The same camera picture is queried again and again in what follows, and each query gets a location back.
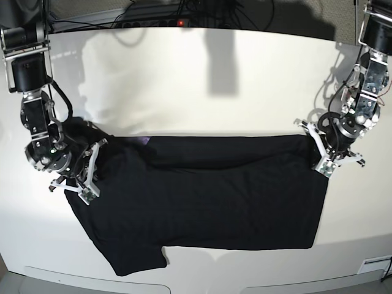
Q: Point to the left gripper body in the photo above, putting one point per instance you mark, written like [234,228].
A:
[333,139]

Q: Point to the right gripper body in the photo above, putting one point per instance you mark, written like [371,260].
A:
[81,173]

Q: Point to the black T-shirt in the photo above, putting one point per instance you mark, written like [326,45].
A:
[233,193]

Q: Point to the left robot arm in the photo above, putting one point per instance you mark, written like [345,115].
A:
[360,95]

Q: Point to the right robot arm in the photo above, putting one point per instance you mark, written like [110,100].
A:
[45,111]

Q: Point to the white label sticker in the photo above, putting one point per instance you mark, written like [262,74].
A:
[374,265]

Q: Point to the black power strip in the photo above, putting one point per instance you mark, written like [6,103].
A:
[153,23]

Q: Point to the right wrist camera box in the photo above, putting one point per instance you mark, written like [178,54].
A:
[87,195]

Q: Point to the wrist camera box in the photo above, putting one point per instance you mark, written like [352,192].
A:
[87,195]
[325,167]

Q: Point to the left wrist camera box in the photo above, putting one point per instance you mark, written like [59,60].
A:
[325,167]

